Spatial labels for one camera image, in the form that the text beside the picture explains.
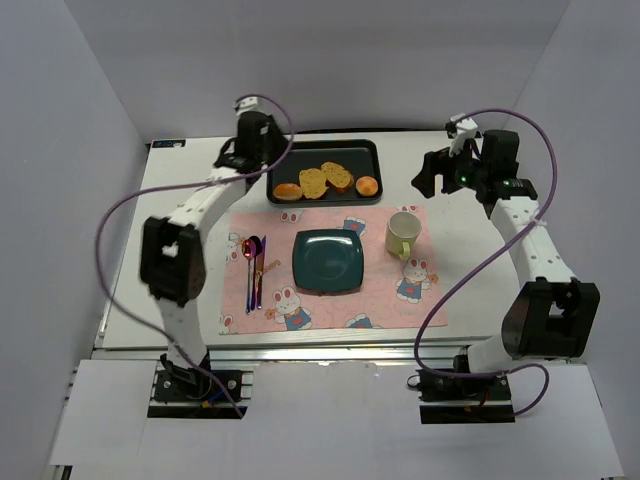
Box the pale green mug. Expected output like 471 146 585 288
385 211 422 261

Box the glazed oval bread bun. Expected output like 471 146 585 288
273 183 303 202

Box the small round bread roll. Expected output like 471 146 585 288
355 176 379 197

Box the black baking tray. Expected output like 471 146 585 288
266 139 383 208

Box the herb toast slice left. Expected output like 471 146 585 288
299 168 328 200

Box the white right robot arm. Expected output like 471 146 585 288
411 130 600 376

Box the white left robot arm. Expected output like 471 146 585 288
139 110 289 378

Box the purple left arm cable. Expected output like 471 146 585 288
95 94 295 419

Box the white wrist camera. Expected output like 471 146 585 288
445 114 478 157
234 96 263 117

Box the pink bunny placemat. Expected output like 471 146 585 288
219 205 441 335

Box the dark teal square plate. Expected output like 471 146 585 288
292 229 364 294

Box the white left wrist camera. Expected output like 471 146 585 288
234 96 263 117

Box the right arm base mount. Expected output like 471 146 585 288
406 355 515 425

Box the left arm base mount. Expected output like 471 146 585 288
147 354 252 420

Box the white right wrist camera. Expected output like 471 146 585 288
445 114 478 157

